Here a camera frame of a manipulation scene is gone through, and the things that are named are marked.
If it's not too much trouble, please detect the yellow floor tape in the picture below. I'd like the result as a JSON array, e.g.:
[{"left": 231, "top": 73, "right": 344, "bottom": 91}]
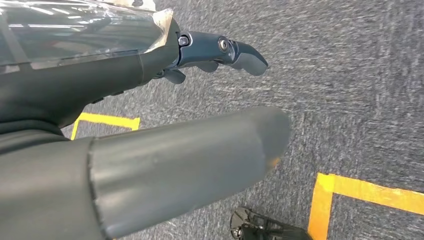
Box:
[
  {"left": 70, "top": 112, "right": 142, "bottom": 141},
  {"left": 308, "top": 172, "right": 424, "bottom": 240}
]

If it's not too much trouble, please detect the black robot foot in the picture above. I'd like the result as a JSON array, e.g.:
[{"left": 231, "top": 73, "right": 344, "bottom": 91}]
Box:
[{"left": 230, "top": 206, "right": 312, "bottom": 240}]

